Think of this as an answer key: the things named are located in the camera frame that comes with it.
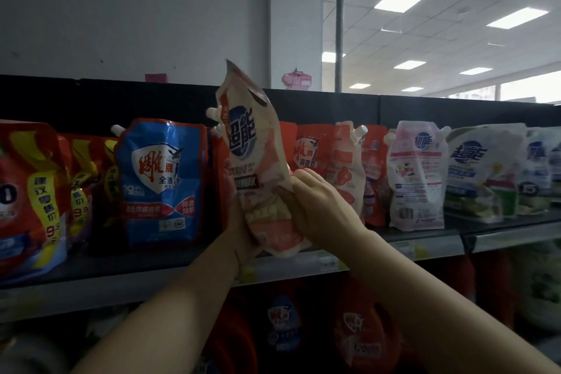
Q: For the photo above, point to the person's right hand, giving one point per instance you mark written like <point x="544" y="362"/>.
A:
<point x="324" y="216"/>

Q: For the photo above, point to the person's left hand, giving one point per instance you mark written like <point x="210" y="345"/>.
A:
<point x="241" y="242"/>

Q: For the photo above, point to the white red Chaoneng pouch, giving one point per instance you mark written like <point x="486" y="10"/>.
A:
<point x="346" y="167"/>

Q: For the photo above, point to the white Chaoneng detergent pouch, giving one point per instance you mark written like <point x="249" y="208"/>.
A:
<point x="254" y="150"/>

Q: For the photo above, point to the blue Diao detergent pouch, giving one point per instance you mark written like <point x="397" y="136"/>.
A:
<point x="162" y="185"/>

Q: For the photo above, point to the group of Chaoneng floral pouches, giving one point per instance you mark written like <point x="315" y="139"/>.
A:
<point x="416" y="176"/>

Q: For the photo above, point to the dark metal shelf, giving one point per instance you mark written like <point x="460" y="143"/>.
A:
<point x="131" y="97"/>

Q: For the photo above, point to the person's right forearm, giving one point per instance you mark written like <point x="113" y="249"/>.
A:
<point x="438" y="308"/>

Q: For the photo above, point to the person's left forearm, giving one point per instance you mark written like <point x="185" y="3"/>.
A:
<point x="162" y="321"/>

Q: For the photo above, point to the row of coloured detergent jugs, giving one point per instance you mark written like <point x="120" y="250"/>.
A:
<point x="364" y="334"/>

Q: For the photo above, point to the white detergent jug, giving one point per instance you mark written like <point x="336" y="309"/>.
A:
<point x="30" y="356"/>

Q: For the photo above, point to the yellow price label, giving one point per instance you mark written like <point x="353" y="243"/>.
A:
<point x="414" y="250"/>
<point x="247" y="275"/>
<point x="333" y="264"/>

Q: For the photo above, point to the pink bagged item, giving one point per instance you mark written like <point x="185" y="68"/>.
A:
<point x="297" y="81"/>

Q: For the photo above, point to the pink sticky note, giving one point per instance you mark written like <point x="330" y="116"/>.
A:
<point x="156" y="78"/>

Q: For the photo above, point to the grey vertical pole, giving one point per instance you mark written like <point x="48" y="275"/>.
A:
<point x="339" y="14"/>

